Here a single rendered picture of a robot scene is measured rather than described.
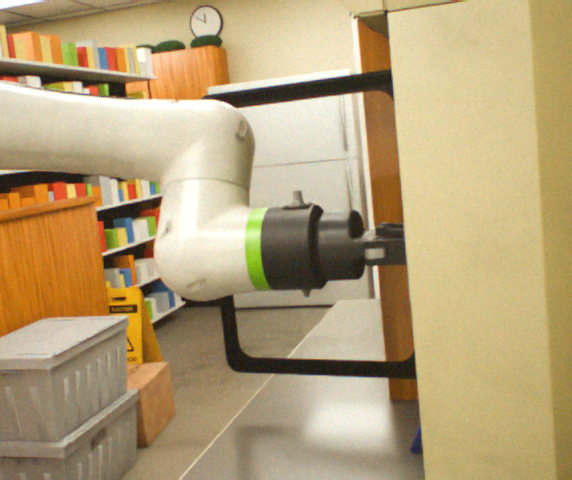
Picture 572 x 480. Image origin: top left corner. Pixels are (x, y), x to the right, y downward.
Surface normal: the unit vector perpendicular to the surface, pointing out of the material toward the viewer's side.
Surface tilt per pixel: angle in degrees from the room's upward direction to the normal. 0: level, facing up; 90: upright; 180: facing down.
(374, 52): 90
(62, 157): 129
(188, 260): 91
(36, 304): 90
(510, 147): 90
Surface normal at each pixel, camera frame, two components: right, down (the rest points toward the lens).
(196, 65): -0.29, 0.15
